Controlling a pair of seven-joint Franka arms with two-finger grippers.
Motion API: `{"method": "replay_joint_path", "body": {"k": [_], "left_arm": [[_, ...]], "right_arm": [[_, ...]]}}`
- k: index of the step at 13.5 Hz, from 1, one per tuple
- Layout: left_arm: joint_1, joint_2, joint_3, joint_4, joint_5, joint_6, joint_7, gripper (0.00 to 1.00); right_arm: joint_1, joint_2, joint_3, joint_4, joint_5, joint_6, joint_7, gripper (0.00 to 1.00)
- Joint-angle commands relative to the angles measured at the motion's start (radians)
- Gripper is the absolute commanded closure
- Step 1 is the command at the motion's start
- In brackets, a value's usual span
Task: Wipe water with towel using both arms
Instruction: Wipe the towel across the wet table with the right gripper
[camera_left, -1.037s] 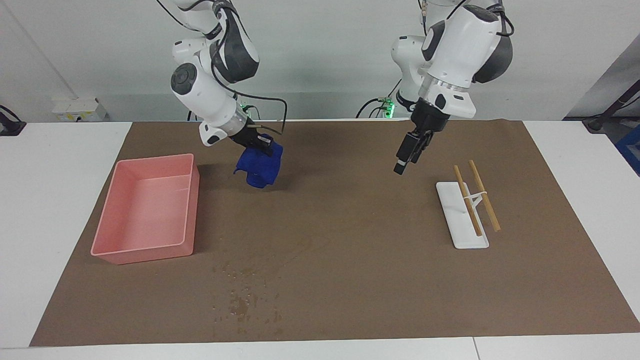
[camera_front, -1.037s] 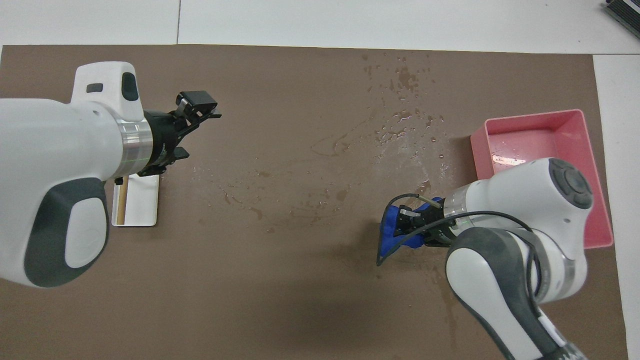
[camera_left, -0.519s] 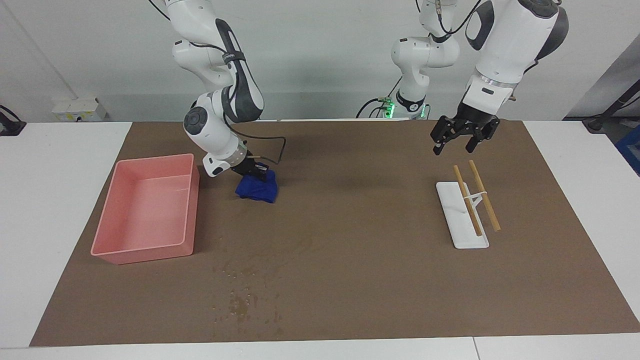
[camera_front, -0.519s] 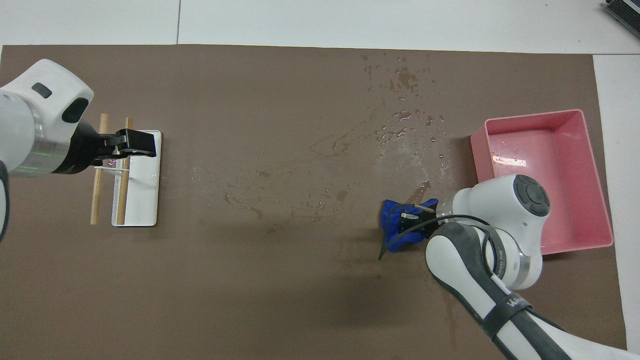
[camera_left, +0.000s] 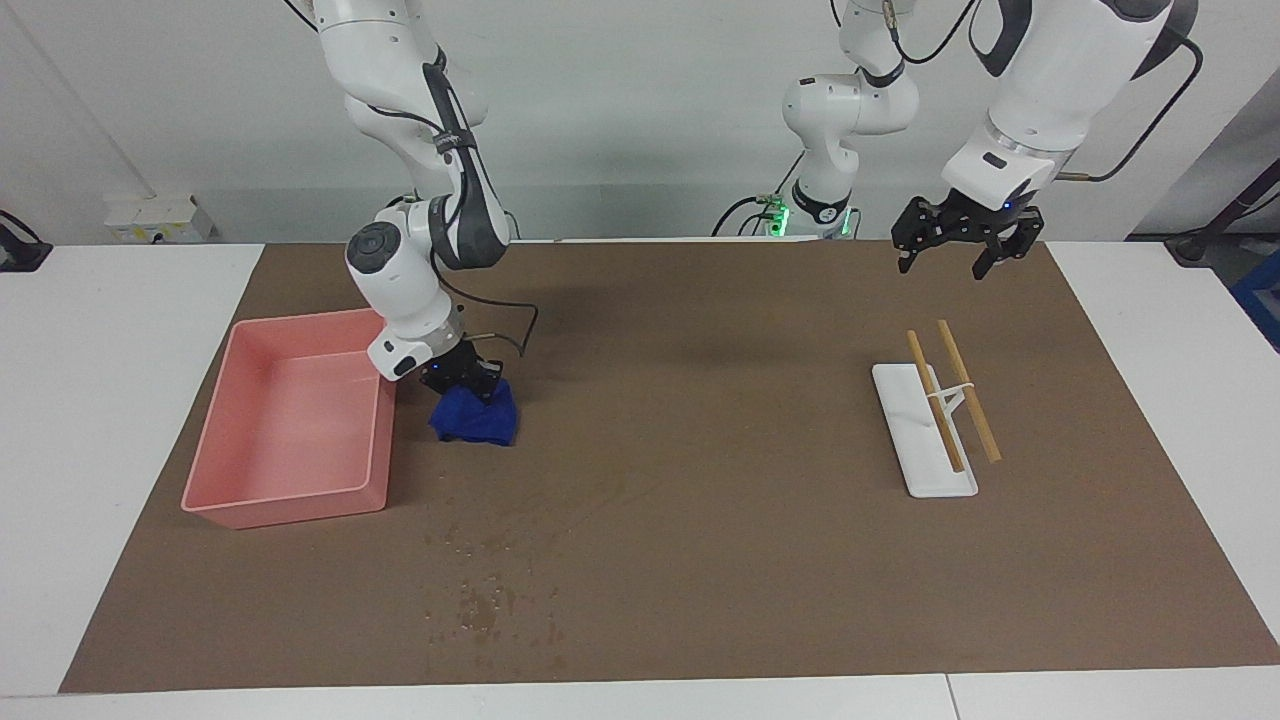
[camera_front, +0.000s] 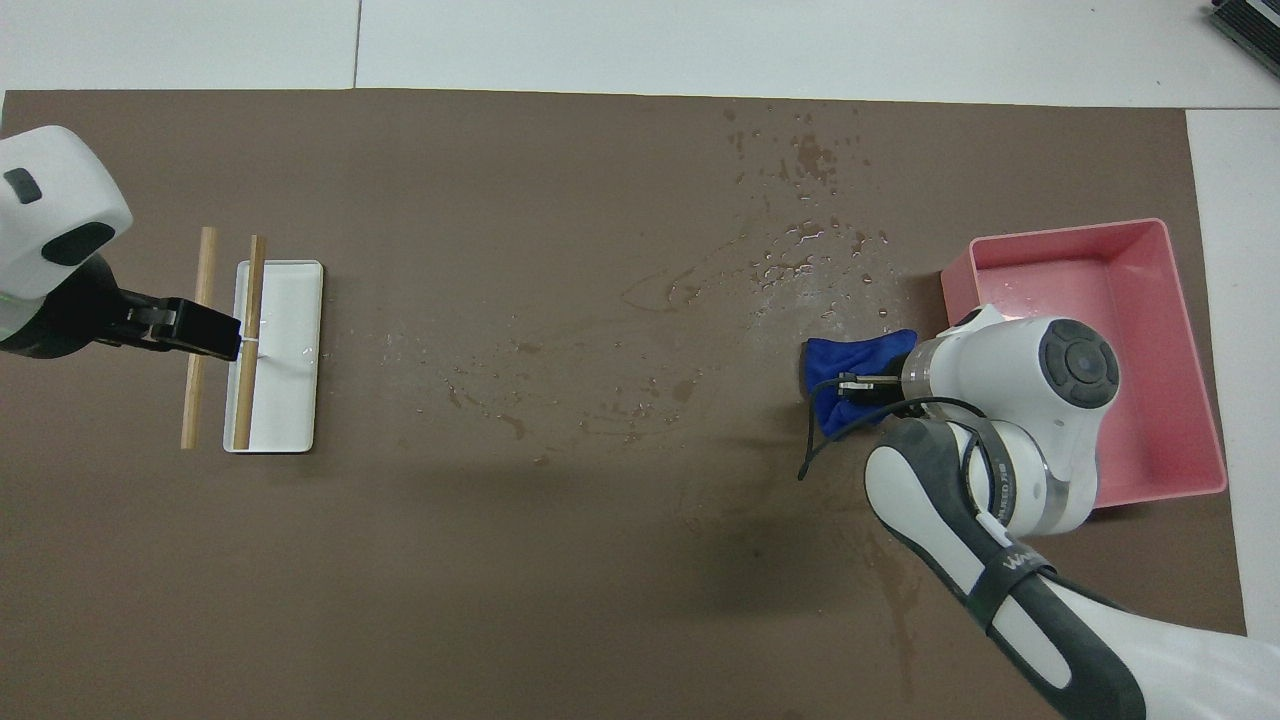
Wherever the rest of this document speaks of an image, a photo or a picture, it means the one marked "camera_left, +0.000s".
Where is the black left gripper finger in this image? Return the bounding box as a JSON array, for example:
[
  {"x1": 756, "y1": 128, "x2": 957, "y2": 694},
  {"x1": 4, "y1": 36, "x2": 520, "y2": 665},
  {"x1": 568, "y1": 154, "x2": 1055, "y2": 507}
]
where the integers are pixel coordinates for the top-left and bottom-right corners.
[
  {"x1": 892, "y1": 224, "x2": 937, "y2": 275},
  {"x1": 972, "y1": 232, "x2": 1047, "y2": 282}
]

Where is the blue towel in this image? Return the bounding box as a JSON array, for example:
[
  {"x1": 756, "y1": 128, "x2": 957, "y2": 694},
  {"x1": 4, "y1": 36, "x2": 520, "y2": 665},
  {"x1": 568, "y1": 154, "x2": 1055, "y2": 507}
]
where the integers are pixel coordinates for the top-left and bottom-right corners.
[{"x1": 428, "y1": 378, "x2": 520, "y2": 449}]

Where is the white towel rack base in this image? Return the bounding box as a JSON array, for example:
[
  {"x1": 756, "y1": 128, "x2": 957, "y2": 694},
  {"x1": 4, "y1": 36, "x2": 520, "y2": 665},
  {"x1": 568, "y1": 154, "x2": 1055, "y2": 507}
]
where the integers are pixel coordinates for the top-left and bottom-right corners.
[{"x1": 871, "y1": 362, "x2": 980, "y2": 499}]

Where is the long wooden rack rod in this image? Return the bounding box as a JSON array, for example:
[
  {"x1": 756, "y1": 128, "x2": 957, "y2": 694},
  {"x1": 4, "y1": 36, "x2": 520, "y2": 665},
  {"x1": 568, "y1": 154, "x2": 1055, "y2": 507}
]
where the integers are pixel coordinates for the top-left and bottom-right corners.
[{"x1": 936, "y1": 319, "x2": 1003, "y2": 464}]

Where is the short wooden rack rod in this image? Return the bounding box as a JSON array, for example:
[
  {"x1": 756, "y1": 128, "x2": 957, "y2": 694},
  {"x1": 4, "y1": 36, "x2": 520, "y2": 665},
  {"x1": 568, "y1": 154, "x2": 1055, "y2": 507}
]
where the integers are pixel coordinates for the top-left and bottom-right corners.
[{"x1": 905, "y1": 330, "x2": 967, "y2": 475}]

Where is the pink plastic bin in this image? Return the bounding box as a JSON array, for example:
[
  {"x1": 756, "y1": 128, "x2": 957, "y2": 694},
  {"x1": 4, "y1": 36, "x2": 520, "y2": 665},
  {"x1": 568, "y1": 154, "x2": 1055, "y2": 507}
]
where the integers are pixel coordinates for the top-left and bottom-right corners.
[{"x1": 181, "y1": 306, "x2": 401, "y2": 530}]

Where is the black stand with pole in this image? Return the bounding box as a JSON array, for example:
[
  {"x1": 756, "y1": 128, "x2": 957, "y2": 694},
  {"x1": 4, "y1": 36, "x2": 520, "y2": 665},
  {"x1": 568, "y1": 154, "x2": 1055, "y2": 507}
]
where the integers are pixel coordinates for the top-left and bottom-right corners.
[{"x1": 1127, "y1": 158, "x2": 1280, "y2": 268}]

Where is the blue crate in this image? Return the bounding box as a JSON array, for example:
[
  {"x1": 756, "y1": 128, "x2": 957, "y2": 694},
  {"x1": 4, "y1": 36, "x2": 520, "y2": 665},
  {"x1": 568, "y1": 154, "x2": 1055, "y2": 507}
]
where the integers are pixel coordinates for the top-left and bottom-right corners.
[{"x1": 1231, "y1": 250, "x2": 1280, "y2": 354}]

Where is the brown table mat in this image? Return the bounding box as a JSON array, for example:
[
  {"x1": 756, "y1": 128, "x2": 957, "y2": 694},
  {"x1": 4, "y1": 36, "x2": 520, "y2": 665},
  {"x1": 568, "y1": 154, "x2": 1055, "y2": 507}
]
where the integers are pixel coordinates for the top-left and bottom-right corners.
[{"x1": 58, "y1": 238, "x2": 1280, "y2": 694}]

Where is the black clamp on table edge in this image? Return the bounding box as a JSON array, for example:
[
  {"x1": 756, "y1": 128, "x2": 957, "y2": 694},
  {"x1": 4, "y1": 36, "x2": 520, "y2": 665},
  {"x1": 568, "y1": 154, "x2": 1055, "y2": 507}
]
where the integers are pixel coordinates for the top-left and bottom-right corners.
[{"x1": 0, "y1": 209, "x2": 54, "y2": 273}]

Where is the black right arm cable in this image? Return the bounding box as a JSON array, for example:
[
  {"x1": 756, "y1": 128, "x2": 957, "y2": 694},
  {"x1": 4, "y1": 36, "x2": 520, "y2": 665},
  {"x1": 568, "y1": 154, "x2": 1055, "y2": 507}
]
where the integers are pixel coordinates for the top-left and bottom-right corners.
[{"x1": 283, "y1": 0, "x2": 542, "y2": 362}]

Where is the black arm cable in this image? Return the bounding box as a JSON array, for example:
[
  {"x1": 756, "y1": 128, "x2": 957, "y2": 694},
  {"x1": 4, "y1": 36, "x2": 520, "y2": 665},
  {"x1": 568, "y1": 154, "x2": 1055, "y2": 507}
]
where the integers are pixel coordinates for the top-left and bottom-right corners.
[
  {"x1": 283, "y1": 0, "x2": 542, "y2": 362},
  {"x1": 829, "y1": 0, "x2": 1205, "y2": 185}
]

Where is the black base power cable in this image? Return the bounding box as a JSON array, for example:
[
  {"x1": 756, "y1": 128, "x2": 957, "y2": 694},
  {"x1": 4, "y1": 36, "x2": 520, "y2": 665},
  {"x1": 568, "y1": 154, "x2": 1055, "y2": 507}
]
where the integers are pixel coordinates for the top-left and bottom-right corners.
[{"x1": 711, "y1": 150, "x2": 807, "y2": 239}]

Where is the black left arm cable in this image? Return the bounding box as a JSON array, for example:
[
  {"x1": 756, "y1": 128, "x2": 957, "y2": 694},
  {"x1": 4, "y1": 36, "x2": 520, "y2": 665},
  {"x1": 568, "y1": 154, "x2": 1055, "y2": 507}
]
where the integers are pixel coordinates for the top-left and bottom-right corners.
[{"x1": 829, "y1": 0, "x2": 1205, "y2": 185}]

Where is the white wall socket box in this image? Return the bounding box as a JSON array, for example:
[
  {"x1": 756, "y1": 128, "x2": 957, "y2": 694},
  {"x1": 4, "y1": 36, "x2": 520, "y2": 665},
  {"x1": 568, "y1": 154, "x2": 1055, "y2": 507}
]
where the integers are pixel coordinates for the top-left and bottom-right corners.
[{"x1": 104, "y1": 194, "x2": 214, "y2": 245}]

